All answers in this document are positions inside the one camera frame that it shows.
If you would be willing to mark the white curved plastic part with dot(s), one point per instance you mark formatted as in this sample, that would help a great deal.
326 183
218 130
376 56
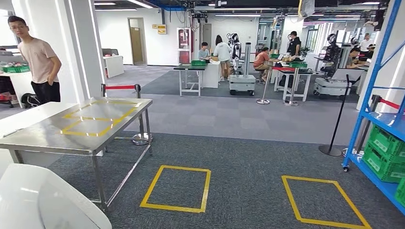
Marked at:
38 196

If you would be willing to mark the steel workbench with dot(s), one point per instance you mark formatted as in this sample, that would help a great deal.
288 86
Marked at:
38 136

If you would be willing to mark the blue metal shelf rack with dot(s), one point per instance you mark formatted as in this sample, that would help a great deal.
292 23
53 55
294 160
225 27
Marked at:
370 177

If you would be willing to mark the white counter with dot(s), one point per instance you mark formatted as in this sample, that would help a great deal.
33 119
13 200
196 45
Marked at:
211 75

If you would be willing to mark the dark top table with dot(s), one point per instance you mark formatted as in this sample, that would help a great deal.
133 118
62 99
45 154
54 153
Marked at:
189 67
300 72

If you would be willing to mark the white robot on wheeled base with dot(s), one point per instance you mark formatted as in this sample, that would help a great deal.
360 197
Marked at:
242 83

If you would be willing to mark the green plastic crate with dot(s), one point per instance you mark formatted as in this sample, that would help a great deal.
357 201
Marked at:
401 192
379 164
198 63
15 69
297 65
384 142

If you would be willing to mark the person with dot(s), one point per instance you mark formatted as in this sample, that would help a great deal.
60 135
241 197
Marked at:
204 53
351 60
294 45
261 60
39 60
367 44
222 52

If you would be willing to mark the red fire cabinet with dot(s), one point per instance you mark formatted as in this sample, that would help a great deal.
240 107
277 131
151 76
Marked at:
184 44

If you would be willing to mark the red barrier belt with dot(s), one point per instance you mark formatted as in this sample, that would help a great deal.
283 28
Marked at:
120 87
390 103

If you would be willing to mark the brown door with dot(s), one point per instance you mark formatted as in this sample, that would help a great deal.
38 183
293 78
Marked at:
136 44

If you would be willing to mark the white desk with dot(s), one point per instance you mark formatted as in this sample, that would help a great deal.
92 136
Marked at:
114 66
22 83

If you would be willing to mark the black robot on wheeled base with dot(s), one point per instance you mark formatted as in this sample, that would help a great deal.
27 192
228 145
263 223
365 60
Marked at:
330 87

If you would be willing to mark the black backpack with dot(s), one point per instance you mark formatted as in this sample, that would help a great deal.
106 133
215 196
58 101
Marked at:
30 101

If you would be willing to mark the white table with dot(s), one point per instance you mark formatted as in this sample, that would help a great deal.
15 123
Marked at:
28 117

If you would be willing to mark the silver barrier post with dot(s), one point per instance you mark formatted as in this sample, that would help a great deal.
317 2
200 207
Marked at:
138 90
103 90
290 103
263 101

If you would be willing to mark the yellow wall sign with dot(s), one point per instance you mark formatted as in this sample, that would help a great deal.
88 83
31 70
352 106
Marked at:
162 29

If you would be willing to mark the black barrier post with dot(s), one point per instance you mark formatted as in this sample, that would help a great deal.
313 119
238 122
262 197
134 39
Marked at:
375 98
330 150

